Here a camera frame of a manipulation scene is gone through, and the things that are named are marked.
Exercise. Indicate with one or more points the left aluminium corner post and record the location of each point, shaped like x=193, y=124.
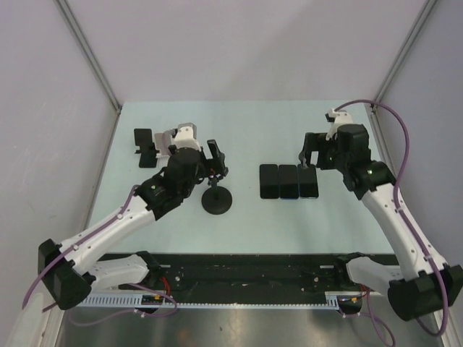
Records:
x=83, y=44

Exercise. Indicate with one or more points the teal-edged phone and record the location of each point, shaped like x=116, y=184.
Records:
x=308, y=182

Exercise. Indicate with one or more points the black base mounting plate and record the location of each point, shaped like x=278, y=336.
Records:
x=252, y=278

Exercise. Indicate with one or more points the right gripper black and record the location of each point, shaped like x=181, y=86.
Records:
x=316, y=142

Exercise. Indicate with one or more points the blue-edged black phone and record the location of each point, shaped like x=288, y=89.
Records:
x=288, y=182

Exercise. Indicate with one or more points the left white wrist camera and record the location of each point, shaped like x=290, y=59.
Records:
x=186, y=136

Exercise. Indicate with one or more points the black folding phone stand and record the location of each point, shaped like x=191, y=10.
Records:
x=146, y=148

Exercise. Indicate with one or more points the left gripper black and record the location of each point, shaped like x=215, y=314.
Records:
x=215, y=164

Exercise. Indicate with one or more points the right aluminium corner post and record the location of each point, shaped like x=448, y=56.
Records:
x=406, y=47

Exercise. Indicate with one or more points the aluminium corner post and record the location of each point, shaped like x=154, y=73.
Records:
x=406, y=47
x=83, y=44

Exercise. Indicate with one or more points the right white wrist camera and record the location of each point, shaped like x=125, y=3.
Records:
x=336, y=119

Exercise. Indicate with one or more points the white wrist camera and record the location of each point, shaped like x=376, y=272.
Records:
x=186, y=136
x=336, y=119

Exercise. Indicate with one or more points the white phone stand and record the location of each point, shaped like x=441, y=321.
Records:
x=162, y=141

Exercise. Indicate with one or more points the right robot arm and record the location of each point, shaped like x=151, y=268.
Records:
x=424, y=282

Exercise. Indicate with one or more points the black pole phone stand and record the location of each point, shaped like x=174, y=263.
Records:
x=216, y=199

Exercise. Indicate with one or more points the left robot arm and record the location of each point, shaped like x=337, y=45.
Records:
x=73, y=269

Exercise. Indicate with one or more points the grey slotted cable duct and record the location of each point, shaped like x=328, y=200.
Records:
x=145, y=300

